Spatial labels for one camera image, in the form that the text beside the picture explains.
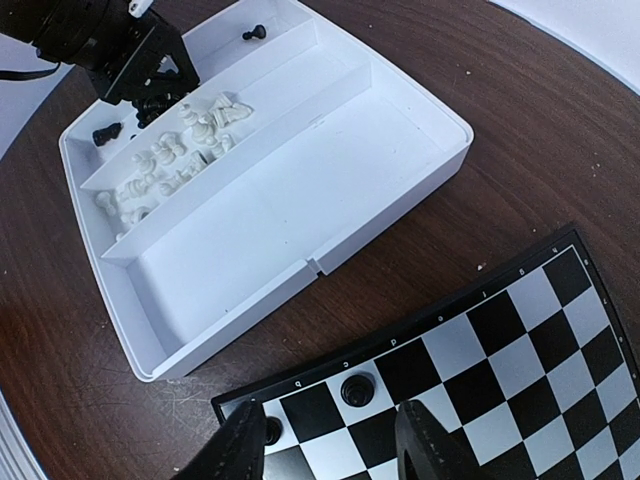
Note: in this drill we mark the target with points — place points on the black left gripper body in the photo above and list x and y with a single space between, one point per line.
153 61

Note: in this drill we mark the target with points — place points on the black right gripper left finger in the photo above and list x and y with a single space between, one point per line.
235 451

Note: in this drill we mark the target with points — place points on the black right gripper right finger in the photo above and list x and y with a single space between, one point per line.
426 451

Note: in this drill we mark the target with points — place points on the black chess piece corner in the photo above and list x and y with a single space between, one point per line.
274 430

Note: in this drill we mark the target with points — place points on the black silver chessboard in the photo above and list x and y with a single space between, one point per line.
528 369

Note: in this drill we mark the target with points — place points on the white compartment tray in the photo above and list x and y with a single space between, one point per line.
340 145

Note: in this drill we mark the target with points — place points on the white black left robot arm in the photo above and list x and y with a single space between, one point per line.
82 33

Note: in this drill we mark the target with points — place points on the black chess piece pile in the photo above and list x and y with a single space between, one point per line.
149 109

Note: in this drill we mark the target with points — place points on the white chess piece pile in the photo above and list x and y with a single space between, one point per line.
172 161

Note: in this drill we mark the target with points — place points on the black pawn tray front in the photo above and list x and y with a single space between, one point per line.
106 134

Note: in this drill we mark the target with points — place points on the lone black pawn in tray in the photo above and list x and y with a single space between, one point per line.
258 32

